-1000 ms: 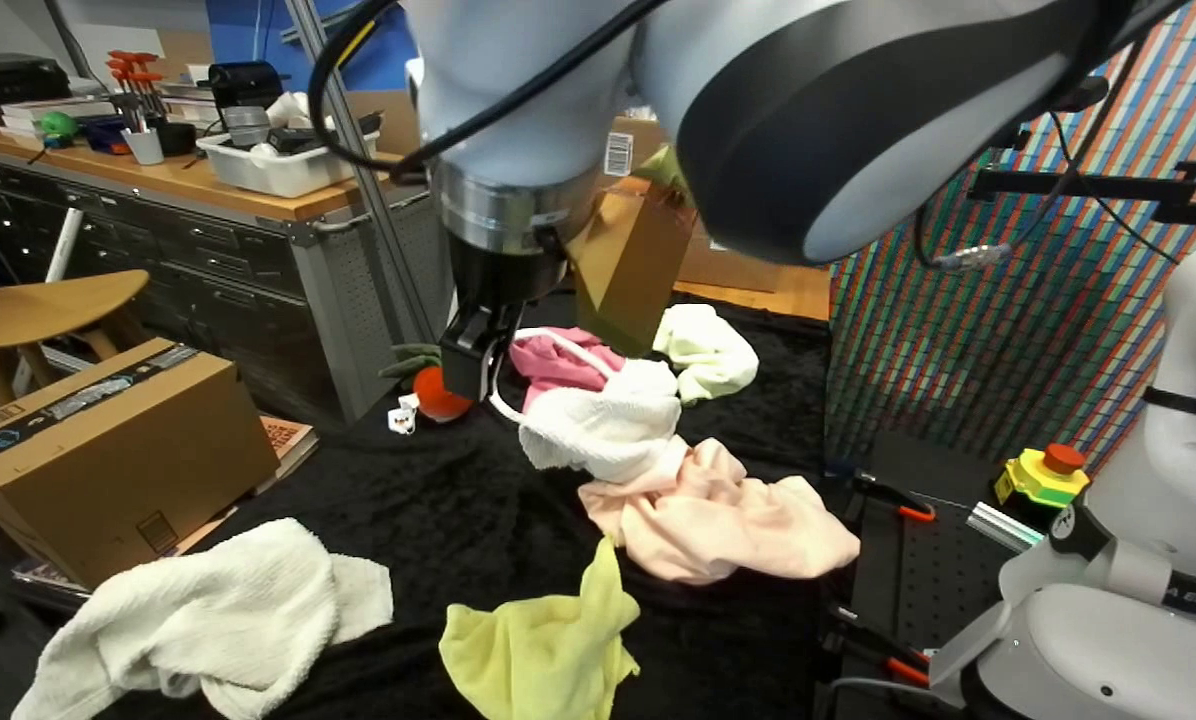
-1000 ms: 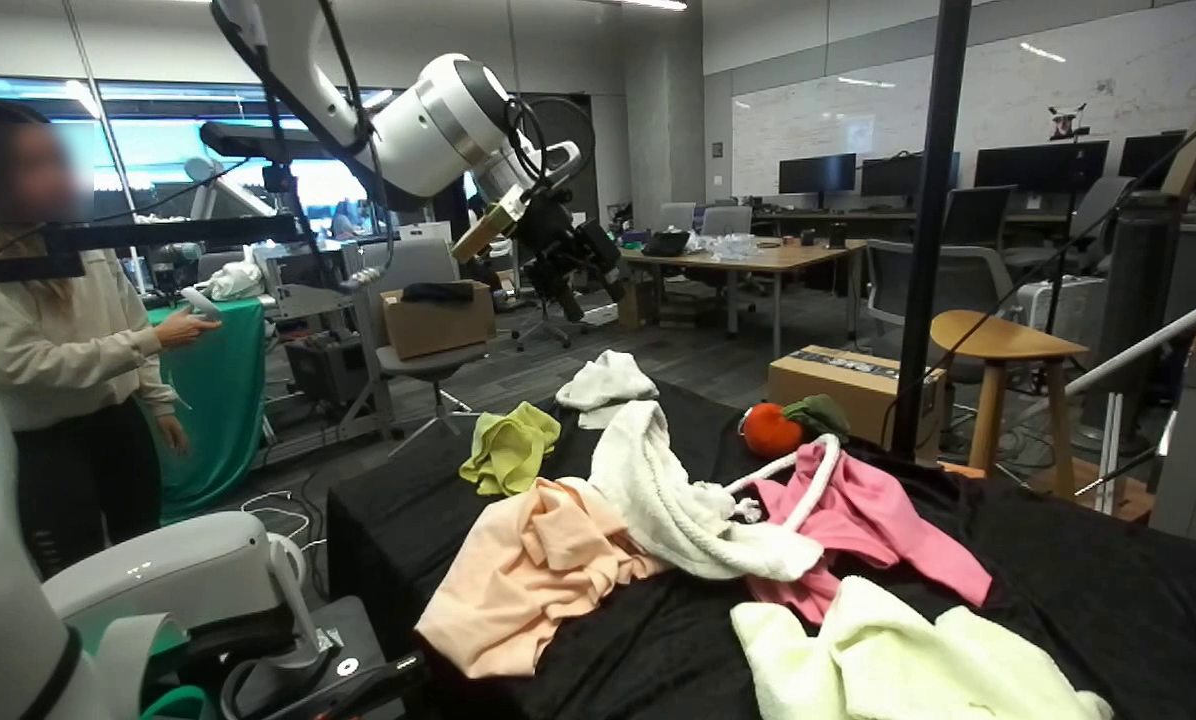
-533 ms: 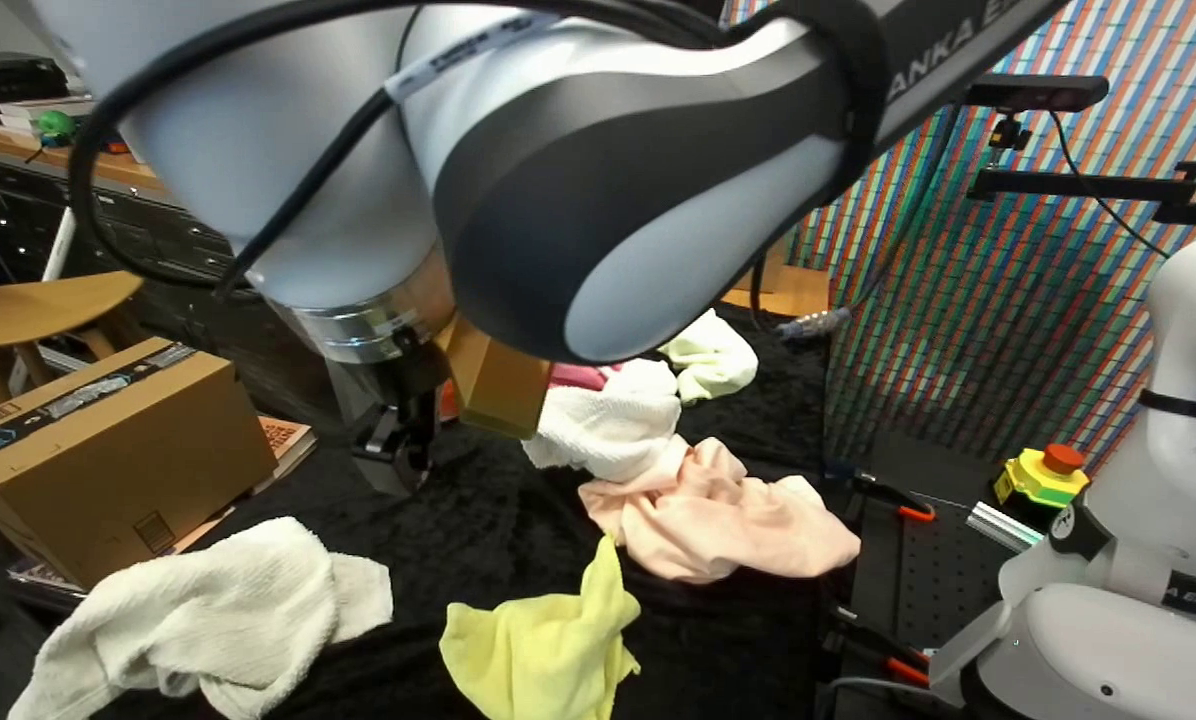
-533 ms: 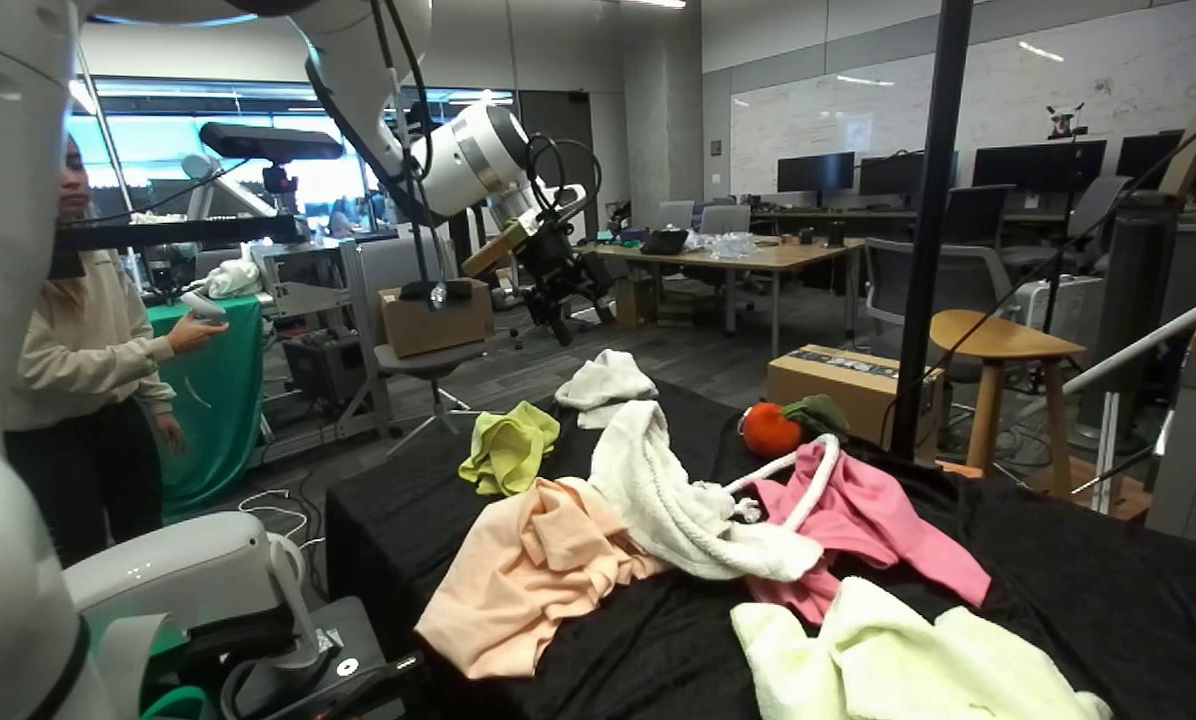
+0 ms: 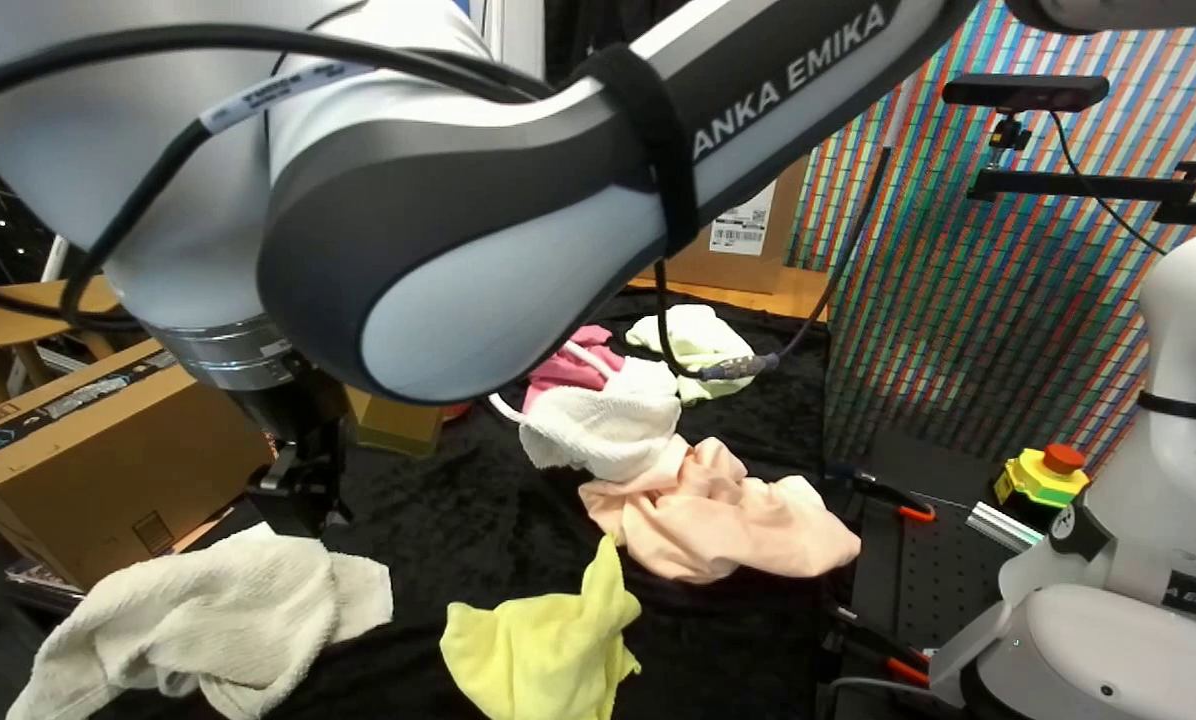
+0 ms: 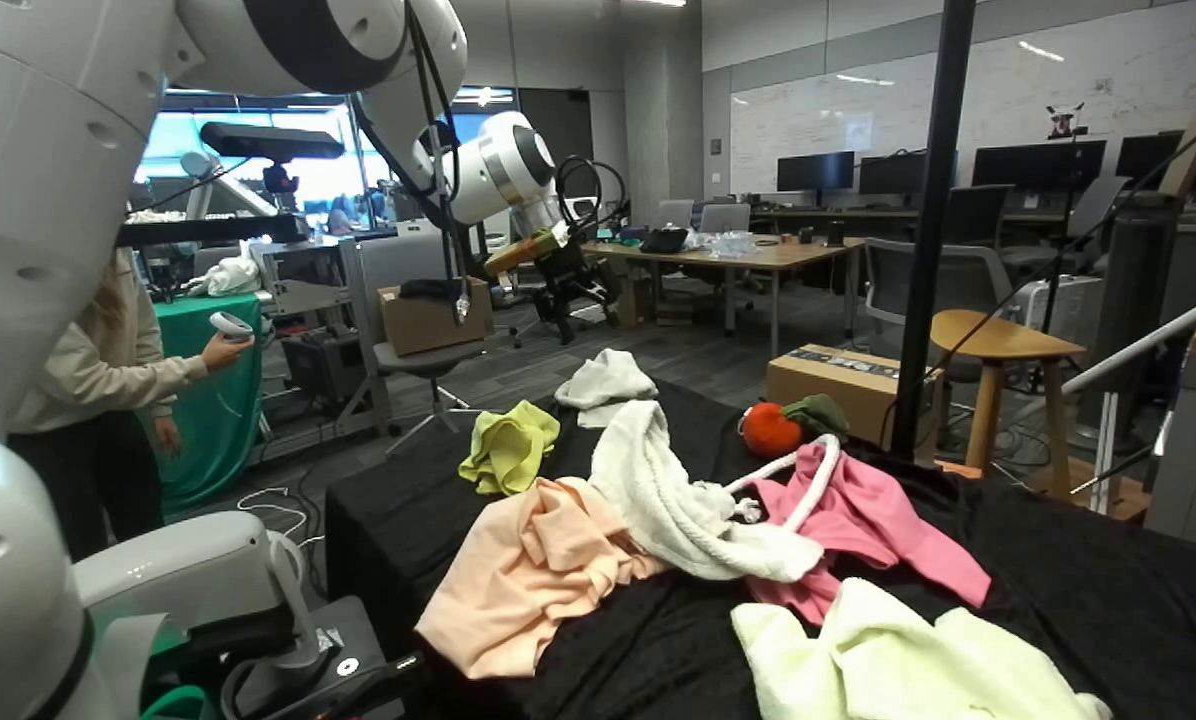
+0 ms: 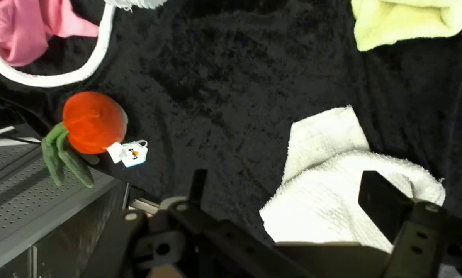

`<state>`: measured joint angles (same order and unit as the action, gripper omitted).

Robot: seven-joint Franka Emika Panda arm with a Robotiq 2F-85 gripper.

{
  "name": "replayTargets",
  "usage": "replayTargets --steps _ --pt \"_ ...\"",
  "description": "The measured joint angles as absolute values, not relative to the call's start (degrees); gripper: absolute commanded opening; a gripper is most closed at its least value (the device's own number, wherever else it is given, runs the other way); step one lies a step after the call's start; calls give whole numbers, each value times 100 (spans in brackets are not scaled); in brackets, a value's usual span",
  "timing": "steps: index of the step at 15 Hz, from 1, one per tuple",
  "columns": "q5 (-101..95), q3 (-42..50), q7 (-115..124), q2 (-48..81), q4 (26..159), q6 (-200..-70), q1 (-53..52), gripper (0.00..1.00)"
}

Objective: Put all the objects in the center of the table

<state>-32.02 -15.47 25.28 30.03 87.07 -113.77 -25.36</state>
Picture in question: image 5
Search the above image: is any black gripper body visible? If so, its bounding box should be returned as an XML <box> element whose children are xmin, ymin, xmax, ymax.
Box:
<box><xmin>265</xmin><ymin>374</ymin><xmax>355</xmax><ymax>474</ymax></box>

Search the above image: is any large white towel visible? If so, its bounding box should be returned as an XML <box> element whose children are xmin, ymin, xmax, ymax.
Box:
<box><xmin>5</xmin><ymin>521</ymin><xmax>396</xmax><ymax>720</ymax></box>

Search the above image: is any small white towel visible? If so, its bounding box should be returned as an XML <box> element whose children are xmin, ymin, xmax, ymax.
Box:
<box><xmin>513</xmin><ymin>356</ymin><xmax>693</xmax><ymax>488</ymax></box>

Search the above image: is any pale green terry towel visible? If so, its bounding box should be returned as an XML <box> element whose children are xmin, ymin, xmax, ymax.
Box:
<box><xmin>620</xmin><ymin>300</ymin><xmax>766</xmax><ymax>407</ymax></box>

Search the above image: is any black velvet tablecloth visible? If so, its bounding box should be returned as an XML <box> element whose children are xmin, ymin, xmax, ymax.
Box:
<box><xmin>0</xmin><ymin>283</ymin><xmax>1030</xmax><ymax>720</ymax></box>

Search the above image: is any printed cardboard box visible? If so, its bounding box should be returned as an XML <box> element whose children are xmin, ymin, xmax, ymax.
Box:
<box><xmin>0</xmin><ymin>335</ymin><xmax>284</xmax><ymax>588</ymax></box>

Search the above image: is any yellow cloth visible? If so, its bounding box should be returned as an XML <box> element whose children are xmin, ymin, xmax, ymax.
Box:
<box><xmin>438</xmin><ymin>537</ymin><xmax>647</xmax><ymax>720</ymax></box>

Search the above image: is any wooden stool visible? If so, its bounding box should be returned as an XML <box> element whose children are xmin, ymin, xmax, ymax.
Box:
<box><xmin>0</xmin><ymin>277</ymin><xmax>141</xmax><ymax>403</ymax></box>

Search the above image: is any peach cloth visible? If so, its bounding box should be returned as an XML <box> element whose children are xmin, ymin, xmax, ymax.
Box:
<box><xmin>578</xmin><ymin>437</ymin><xmax>868</xmax><ymax>588</ymax></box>

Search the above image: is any cardboard box with white label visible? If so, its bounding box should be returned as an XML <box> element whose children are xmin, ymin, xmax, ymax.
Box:
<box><xmin>627</xmin><ymin>156</ymin><xmax>811</xmax><ymax>292</ymax></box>

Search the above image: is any silver metal cylinder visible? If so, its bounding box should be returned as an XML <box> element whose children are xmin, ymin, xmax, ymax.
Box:
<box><xmin>966</xmin><ymin>495</ymin><xmax>1048</xmax><ymax>555</ymax></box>

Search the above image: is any yellow red emergency stop button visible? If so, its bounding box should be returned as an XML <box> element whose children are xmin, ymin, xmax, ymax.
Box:
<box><xmin>993</xmin><ymin>442</ymin><xmax>1092</xmax><ymax>514</ymax></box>

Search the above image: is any tan wrist camera box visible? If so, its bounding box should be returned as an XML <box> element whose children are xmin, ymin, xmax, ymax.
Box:
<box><xmin>342</xmin><ymin>386</ymin><xmax>458</xmax><ymax>461</ymax></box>

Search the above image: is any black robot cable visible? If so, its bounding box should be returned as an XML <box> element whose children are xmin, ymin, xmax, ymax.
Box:
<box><xmin>0</xmin><ymin>17</ymin><xmax>891</xmax><ymax>386</ymax></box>

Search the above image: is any orange handled clamp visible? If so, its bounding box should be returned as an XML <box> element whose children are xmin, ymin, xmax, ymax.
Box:
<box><xmin>828</xmin><ymin>604</ymin><xmax>941</xmax><ymax>693</ymax></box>
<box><xmin>847</xmin><ymin>468</ymin><xmax>944</xmax><ymax>528</ymax></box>

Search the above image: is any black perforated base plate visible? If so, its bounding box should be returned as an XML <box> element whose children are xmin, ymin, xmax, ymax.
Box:
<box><xmin>847</xmin><ymin>437</ymin><xmax>1067</xmax><ymax>720</ymax></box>

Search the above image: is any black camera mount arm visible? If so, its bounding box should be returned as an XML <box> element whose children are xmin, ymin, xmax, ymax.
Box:
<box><xmin>966</xmin><ymin>156</ymin><xmax>1196</xmax><ymax>231</ymax></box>

